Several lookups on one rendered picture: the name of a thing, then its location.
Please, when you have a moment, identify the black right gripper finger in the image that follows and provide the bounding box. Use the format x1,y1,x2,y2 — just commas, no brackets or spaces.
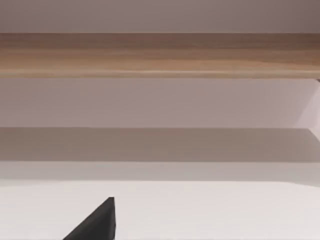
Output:
62,196,117,240

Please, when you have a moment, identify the wooden shelf board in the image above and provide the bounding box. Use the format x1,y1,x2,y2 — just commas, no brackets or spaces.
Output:
0,32,320,80

